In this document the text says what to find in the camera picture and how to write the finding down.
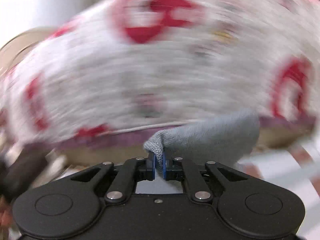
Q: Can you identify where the checkered plush blanket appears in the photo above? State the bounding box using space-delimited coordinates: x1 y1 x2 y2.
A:
236 139 319 239

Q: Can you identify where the folded dark brown garment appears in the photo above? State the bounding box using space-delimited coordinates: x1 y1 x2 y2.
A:
1 148 49 202

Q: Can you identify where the grey knit cat sweater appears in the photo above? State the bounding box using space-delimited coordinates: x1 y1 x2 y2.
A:
143 108 261 194

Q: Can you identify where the white quilt with red bears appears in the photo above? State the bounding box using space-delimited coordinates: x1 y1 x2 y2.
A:
1 0 319 145

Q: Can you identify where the beige mattress edge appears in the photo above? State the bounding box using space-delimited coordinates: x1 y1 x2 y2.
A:
57 118 316 166

